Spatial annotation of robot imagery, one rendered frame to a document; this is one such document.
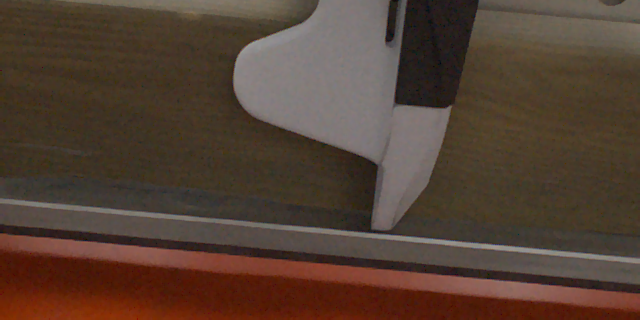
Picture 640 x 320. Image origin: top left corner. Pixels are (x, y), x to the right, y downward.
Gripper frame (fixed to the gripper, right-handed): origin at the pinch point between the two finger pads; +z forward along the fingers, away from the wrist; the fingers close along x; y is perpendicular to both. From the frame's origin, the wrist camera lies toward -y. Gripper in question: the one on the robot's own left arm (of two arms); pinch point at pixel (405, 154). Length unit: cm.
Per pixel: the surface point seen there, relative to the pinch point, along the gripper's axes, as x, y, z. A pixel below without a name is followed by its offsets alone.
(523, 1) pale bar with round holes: -21.4, -8.4, 0.6
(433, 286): 0.3, -1.8, 5.5
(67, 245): -0.1, 12.3, 5.5
